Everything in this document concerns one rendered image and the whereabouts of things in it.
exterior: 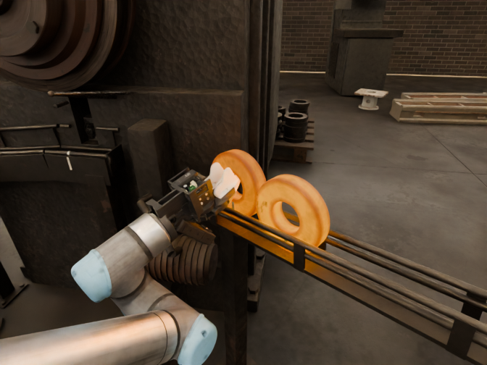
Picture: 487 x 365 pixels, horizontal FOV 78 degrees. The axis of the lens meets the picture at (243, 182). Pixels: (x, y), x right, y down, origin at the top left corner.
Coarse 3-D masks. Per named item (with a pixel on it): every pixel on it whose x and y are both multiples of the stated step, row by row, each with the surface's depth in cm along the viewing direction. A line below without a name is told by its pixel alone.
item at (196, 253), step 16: (176, 240) 79; (192, 240) 80; (160, 256) 77; (176, 256) 77; (192, 256) 76; (208, 256) 77; (160, 272) 77; (176, 272) 76; (192, 272) 76; (208, 272) 77; (176, 288) 86
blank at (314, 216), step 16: (288, 176) 55; (272, 192) 56; (288, 192) 53; (304, 192) 51; (256, 208) 62; (272, 208) 58; (304, 208) 52; (320, 208) 51; (272, 224) 60; (288, 224) 60; (304, 224) 53; (320, 224) 51; (304, 240) 55; (320, 240) 53
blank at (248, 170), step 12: (228, 156) 64; (240, 156) 62; (240, 168) 62; (252, 168) 61; (240, 180) 64; (252, 180) 61; (264, 180) 62; (252, 192) 62; (240, 204) 66; (252, 204) 63
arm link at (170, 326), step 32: (128, 320) 40; (160, 320) 44; (192, 320) 48; (0, 352) 27; (32, 352) 29; (64, 352) 31; (96, 352) 34; (128, 352) 37; (160, 352) 42; (192, 352) 45
